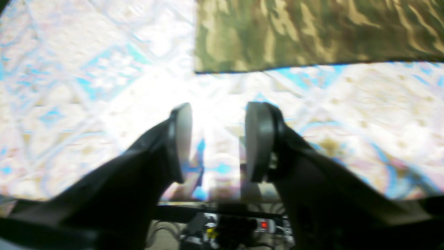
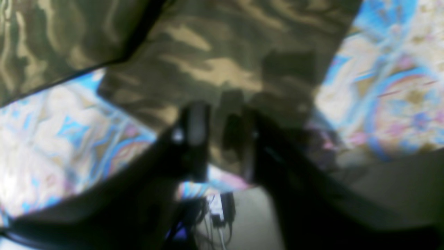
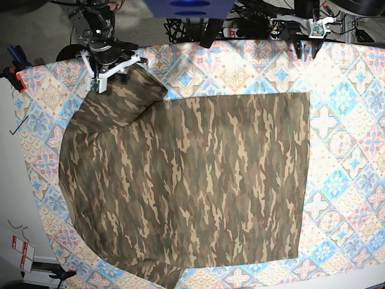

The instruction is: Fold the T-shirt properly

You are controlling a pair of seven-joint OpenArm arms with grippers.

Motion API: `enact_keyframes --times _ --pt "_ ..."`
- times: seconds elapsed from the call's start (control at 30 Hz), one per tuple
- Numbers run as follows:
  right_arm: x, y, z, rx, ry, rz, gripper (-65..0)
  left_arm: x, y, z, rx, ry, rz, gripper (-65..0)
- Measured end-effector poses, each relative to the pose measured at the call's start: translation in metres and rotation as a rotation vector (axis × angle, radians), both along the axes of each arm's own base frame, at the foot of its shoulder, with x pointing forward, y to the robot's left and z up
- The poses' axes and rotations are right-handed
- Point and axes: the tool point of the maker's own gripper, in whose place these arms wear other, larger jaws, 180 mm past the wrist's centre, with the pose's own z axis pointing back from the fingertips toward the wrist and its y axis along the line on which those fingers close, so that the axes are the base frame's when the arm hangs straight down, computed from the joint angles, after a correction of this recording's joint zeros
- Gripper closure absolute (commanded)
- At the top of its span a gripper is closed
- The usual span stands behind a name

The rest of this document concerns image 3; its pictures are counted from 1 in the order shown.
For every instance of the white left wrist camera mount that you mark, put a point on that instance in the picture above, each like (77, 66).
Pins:
(316, 29)

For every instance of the black allen key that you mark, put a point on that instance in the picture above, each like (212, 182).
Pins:
(18, 127)

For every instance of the white power strip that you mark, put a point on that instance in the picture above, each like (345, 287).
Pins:
(242, 33)

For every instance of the camouflage T-shirt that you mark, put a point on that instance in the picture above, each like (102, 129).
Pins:
(156, 187)

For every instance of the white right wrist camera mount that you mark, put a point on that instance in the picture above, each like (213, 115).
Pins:
(98, 79)

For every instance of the red black clamp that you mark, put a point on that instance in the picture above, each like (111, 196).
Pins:
(14, 78)

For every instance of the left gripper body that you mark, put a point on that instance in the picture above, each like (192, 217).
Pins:
(289, 29)

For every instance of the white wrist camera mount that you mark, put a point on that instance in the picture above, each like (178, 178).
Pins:
(316, 29)
(98, 79)

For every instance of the patterned tile tablecloth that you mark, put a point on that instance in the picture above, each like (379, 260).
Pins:
(343, 219)

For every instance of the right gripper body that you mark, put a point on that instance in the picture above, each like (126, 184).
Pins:
(107, 53)

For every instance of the blue camera housing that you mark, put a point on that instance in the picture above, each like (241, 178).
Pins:
(217, 9)

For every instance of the red white label card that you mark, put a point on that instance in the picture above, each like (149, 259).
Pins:
(27, 252)

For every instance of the black wire basket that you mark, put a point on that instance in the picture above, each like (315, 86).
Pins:
(176, 31)

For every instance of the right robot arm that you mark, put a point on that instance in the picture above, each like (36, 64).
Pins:
(94, 24)

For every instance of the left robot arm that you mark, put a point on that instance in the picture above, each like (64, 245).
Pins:
(308, 10)

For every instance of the blue orange bottom clamp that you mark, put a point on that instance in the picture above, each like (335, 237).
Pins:
(62, 275)

